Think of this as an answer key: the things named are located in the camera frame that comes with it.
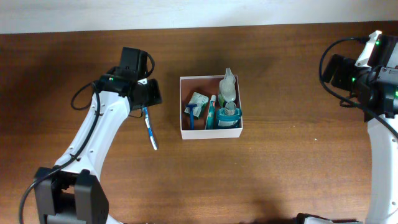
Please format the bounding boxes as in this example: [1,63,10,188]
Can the pink open cardboard box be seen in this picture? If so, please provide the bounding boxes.
[179,75,243,140]

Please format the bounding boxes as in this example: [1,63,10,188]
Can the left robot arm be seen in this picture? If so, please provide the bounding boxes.
[19,47,162,223]

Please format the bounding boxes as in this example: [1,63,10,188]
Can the blue disposable razor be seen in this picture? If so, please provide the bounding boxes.
[186,104,197,130]

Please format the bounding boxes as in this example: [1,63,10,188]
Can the blue toothbrush with cap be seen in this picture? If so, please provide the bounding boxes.
[143,107,158,151]

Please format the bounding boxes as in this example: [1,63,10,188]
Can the clear green-label sanitizer bottle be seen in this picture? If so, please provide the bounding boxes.
[218,68,236,108]

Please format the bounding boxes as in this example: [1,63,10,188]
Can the green white soap box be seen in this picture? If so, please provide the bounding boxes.
[184,92,209,119]

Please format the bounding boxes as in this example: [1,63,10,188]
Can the blue mouthwash bottle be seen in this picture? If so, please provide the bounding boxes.
[216,102,242,129]

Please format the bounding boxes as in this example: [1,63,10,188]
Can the green white toothpaste tube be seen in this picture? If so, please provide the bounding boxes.
[205,95,216,130]

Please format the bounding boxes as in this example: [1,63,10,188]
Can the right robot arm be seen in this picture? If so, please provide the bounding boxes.
[318,30,397,223]

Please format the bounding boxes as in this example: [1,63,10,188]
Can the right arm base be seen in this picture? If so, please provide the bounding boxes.
[293,213,363,224]

